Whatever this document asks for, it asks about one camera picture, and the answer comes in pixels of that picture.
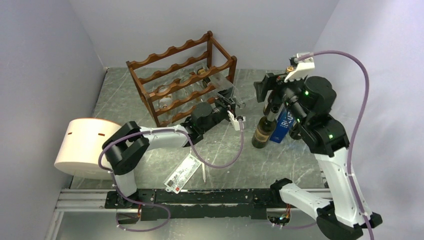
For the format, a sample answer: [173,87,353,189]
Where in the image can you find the white printed card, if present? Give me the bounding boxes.
[163,153,202,194]

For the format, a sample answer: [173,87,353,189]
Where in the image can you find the white cylindrical container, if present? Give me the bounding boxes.
[54,118,121,180]

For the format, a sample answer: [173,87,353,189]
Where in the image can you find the white pen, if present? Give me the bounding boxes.
[201,162,207,183]

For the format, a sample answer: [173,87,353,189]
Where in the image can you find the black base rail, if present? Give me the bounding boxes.
[104,188,288,221]

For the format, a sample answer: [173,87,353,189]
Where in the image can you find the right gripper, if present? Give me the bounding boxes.
[253,69,310,127]

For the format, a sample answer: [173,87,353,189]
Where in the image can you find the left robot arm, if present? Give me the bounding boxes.
[98,95,246,208]

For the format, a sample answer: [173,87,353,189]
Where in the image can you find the blue square bottle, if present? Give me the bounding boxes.
[269,109,294,144]

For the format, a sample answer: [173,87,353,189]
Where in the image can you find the wooden wine rack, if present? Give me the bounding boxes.
[126,30,238,127]

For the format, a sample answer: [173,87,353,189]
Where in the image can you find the dark red wine bottle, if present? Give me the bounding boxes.
[263,66,294,116]

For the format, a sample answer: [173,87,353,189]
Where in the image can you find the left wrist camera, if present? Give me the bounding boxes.
[227,110,246,131]

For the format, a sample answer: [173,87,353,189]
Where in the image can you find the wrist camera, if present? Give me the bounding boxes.
[227,110,246,131]
[284,52,315,83]

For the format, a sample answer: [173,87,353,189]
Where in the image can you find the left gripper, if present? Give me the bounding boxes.
[201,87,238,134]

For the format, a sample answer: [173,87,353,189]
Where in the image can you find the clear bottle rack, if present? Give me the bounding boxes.
[209,72,246,109]

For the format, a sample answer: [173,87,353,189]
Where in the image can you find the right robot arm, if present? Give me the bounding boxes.
[253,73,383,240]

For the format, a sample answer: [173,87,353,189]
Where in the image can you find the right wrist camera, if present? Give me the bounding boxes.
[284,52,315,83]

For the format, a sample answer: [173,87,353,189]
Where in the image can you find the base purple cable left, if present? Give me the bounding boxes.
[115,202,172,233]

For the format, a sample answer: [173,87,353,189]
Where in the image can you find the clear bottle bottom row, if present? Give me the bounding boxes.
[157,86,174,109]

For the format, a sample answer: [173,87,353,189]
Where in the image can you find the green bottle brown label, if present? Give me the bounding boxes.
[251,106,280,149]

